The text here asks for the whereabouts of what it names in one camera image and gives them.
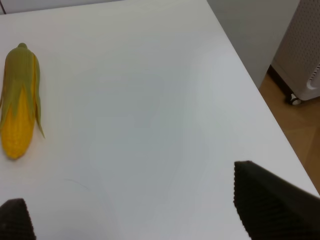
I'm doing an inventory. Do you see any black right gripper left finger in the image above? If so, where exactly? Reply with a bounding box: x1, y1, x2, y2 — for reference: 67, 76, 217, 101
0, 198, 36, 240

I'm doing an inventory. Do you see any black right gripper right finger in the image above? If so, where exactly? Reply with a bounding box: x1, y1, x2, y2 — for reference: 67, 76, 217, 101
233, 161, 320, 240

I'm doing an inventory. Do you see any white perforated air purifier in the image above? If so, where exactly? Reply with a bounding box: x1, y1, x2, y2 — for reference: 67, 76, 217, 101
271, 0, 320, 105

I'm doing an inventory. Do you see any yellow corn cob green husk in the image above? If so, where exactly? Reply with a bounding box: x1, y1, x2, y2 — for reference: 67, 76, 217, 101
0, 42, 44, 160

